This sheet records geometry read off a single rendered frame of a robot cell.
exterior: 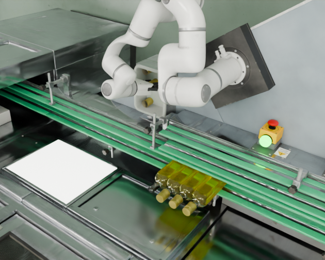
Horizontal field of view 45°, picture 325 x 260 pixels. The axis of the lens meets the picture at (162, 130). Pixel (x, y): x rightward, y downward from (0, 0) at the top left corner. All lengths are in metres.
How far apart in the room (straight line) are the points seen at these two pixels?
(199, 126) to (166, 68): 0.41
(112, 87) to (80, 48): 0.96
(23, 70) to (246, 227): 1.34
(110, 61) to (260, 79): 0.54
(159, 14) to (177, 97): 0.28
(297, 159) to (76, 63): 1.41
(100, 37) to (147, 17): 1.18
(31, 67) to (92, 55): 0.45
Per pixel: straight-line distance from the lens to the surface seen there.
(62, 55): 2.29
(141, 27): 1.33
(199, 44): 1.22
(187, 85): 1.22
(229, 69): 1.38
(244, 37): 1.42
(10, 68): 2.09
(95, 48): 2.46
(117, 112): 1.89
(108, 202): 1.64
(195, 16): 1.21
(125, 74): 1.40
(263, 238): 1.61
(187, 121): 1.63
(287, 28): 1.43
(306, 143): 1.55
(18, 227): 1.66
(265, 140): 1.48
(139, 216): 1.57
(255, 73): 1.44
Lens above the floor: 2.07
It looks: 45 degrees down
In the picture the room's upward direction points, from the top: 124 degrees counter-clockwise
